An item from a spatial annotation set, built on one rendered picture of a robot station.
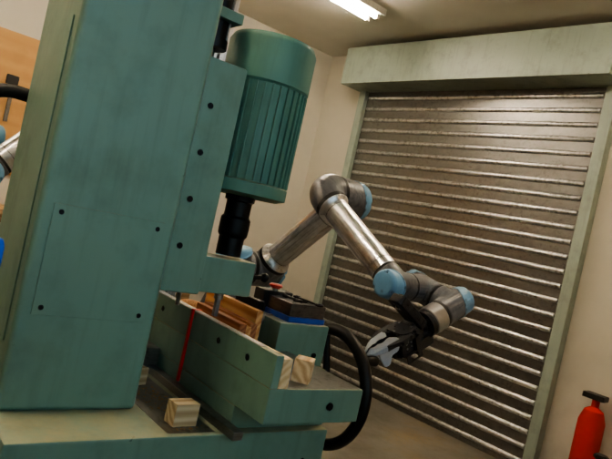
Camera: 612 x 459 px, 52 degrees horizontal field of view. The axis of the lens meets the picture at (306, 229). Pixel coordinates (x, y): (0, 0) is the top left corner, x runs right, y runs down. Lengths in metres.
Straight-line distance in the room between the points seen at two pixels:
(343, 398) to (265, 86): 0.58
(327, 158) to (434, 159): 1.21
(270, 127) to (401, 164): 3.74
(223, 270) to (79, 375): 0.33
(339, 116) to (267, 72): 4.40
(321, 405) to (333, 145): 4.54
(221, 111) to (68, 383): 0.52
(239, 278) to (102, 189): 0.36
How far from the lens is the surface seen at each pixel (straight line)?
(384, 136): 5.09
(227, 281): 1.22
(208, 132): 1.13
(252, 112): 1.18
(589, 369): 3.99
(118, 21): 1.03
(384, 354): 1.50
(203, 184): 1.13
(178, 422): 1.08
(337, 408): 1.13
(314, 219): 1.94
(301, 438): 1.20
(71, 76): 1.00
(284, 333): 1.30
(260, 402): 1.04
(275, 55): 1.20
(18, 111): 4.50
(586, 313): 4.00
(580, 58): 4.05
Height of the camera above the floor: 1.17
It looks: 1 degrees down
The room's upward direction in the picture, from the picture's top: 13 degrees clockwise
